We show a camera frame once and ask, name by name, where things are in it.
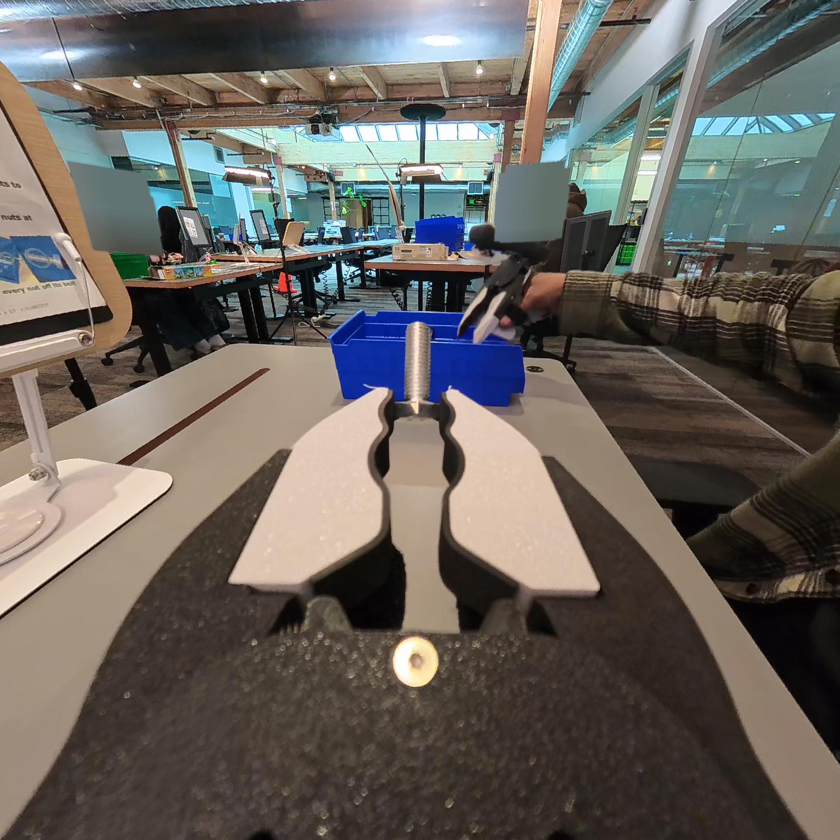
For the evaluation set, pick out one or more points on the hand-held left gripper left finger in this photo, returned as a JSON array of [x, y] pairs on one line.
[[315, 505]]

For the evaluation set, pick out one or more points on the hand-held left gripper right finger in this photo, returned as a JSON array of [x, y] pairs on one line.
[[512, 512]]

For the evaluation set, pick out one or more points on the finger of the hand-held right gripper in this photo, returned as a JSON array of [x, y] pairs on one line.
[[492, 328], [474, 318]]

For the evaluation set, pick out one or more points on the steel hex bolt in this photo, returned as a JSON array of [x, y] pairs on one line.
[[418, 361]]

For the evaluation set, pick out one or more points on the blue plastic bin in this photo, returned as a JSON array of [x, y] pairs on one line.
[[367, 374]]

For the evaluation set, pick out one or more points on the person's right forearm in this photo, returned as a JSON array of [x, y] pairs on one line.
[[689, 315]]

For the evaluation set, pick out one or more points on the person's right hand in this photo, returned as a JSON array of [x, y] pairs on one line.
[[544, 295]]

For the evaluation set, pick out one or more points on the small blue bin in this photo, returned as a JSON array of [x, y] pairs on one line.
[[439, 233]]

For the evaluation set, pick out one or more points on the black office chair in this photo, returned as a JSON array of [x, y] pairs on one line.
[[590, 243]]

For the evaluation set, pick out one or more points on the flat white carton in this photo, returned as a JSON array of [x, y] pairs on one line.
[[420, 253]]

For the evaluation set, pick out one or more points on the orange traffic cone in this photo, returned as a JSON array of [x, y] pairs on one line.
[[285, 285]]

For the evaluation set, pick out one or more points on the tan board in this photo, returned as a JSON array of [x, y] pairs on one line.
[[293, 233]]

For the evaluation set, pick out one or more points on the white stand base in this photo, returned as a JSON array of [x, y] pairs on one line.
[[98, 499]]

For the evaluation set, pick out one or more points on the long wooden office desk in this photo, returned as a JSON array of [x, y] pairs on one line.
[[197, 282]]

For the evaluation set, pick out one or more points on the person's torso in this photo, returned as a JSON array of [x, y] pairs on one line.
[[774, 544]]

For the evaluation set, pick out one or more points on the colourful toy box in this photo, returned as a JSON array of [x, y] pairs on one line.
[[187, 271]]

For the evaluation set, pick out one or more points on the framed desk sign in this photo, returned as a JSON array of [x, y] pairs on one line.
[[193, 226]]

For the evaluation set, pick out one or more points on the green plastic bin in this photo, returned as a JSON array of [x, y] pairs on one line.
[[131, 266]]

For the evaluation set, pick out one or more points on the black round-top post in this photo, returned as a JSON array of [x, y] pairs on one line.
[[423, 111]]

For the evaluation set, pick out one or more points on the black camera tripod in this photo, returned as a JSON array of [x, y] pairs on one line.
[[287, 308]]

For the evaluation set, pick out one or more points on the silver spiral ceiling duct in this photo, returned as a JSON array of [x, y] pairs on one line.
[[577, 46]]

